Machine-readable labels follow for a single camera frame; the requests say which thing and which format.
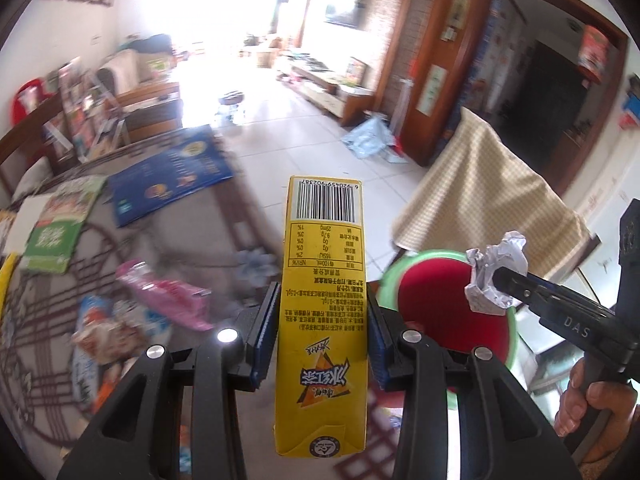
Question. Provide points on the green red watermelon bin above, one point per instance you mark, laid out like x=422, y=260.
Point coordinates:
x=440, y=310

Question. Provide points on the brown snack wrapper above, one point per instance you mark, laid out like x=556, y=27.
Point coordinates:
x=112, y=342

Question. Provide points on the beige checked chair cover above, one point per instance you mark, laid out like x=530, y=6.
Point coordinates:
x=480, y=195

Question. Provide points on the light blue plastic bag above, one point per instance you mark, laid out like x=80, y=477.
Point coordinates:
x=367, y=137

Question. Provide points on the colourful standing picture frame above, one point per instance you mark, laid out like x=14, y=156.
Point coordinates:
x=357, y=71

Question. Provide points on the white mop stand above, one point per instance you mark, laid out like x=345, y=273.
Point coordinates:
x=404, y=105

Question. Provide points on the beige sofa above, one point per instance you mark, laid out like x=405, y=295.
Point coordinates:
x=125, y=70

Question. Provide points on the blue white plastic wrapper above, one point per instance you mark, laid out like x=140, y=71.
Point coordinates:
x=85, y=377
x=92, y=312

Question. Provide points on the yellow drink carton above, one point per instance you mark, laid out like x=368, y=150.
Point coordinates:
x=322, y=310

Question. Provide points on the tall framed wall picture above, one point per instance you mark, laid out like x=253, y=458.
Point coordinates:
x=460, y=2

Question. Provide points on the person's right hand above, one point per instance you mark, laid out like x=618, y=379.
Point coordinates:
x=620, y=410

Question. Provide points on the blue box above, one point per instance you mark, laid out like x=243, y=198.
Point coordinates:
x=631, y=112

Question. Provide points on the wooden coffee table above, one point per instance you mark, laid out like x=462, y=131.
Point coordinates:
x=150, y=107

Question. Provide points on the small dark stool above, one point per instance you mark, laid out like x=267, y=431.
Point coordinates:
x=231, y=100

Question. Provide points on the white paper board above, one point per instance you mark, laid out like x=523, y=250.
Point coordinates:
x=27, y=222

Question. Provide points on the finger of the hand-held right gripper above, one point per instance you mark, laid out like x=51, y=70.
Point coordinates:
x=565, y=317

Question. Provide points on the colourful printed panel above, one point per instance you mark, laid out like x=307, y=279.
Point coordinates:
x=492, y=60

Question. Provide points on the wall television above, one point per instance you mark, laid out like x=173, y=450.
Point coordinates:
x=344, y=10

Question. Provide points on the cardboard box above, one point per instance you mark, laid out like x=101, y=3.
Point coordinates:
x=267, y=56

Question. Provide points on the red plastic item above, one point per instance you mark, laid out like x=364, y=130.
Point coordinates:
x=27, y=100

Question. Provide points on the white plastic bag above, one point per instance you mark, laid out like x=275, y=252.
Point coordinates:
x=32, y=177

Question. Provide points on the blue book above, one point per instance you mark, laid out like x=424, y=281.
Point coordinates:
x=170, y=175

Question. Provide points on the wooden television cabinet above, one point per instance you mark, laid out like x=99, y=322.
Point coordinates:
x=330, y=92

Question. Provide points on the red hanging lantern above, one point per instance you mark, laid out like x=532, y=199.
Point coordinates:
x=594, y=52

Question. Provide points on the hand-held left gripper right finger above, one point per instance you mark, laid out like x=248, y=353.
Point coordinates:
x=377, y=345

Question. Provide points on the white paper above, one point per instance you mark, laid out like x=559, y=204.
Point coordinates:
x=492, y=260

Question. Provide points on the white book rack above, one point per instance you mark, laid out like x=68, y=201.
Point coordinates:
x=85, y=115

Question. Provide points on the pink plastic wrapper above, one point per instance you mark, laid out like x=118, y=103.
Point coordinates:
x=165, y=295

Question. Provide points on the dark wooden chair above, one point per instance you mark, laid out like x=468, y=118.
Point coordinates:
x=27, y=127

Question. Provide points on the dark clothes pile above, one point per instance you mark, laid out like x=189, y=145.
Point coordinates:
x=152, y=44

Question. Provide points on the green book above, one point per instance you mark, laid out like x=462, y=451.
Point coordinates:
x=60, y=225

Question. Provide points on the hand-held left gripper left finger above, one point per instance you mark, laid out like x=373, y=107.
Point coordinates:
x=265, y=330

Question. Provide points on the yellow plastic tool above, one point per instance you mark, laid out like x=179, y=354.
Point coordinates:
x=6, y=285

